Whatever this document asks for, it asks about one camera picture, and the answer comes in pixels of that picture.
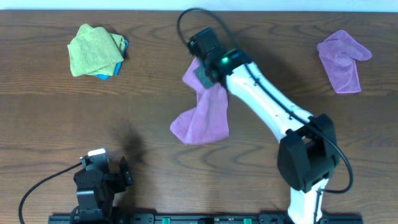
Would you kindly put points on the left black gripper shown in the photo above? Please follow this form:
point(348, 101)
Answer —
point(124, 181)

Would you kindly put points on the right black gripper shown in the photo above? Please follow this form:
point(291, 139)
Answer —
point(200, 71)

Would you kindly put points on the purple cloth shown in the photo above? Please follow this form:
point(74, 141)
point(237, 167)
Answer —
point(338, 54)
point(207, 122)

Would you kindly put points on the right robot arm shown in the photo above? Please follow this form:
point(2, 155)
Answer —
point(308, 152)

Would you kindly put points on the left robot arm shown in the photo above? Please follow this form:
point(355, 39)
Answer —
point(96, 188)

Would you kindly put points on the blue folded cloth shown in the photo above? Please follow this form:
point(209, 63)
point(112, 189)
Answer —
point(117, 66)

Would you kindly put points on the green folded cloth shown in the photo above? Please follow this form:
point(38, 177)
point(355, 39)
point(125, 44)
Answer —
point(95, 50)

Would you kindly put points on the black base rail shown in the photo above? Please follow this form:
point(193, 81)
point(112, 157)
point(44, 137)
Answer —
point(265, 218)

